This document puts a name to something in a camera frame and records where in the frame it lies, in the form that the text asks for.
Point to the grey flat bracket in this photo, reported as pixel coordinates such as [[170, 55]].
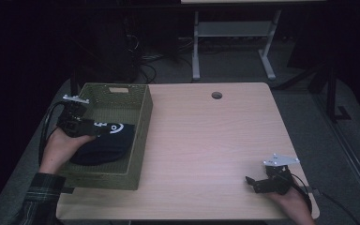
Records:
[[306, 189]]

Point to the green woven basket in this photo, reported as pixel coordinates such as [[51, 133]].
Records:
[[137, 131]]

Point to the metal floor rail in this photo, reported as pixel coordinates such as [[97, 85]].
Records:
[[353, 168]]

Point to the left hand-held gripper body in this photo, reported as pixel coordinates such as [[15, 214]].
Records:
[[75, 125]]

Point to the white background table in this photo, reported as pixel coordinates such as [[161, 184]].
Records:
[[231, 28]]

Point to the person's right hand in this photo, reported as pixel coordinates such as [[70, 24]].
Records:
[[293, 204]]

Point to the dark flat bracket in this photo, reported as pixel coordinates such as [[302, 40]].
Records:
[[67, 190]]

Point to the person's left hand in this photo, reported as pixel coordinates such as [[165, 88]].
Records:
[[59, 150]]

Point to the dark navy garment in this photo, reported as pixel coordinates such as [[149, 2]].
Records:
[[106, 148]]

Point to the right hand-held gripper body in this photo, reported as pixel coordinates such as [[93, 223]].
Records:
[[279, 181]]

